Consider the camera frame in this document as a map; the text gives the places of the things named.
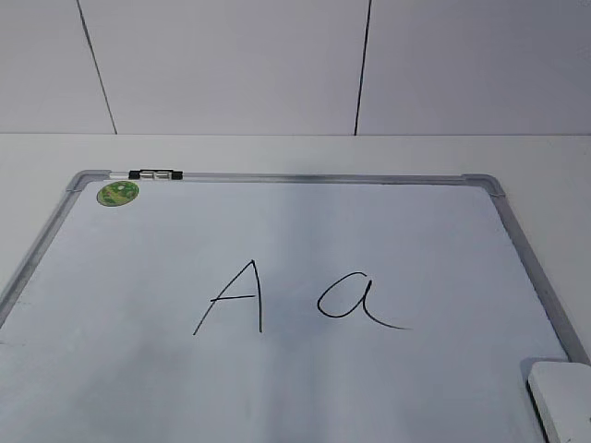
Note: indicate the white board eraser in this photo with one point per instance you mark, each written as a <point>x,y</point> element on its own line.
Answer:
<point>561,394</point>

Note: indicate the round green sticker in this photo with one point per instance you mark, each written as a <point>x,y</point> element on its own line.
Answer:
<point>117,194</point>

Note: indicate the white board with grey frame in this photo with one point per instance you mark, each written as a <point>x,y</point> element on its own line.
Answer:
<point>280,308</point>

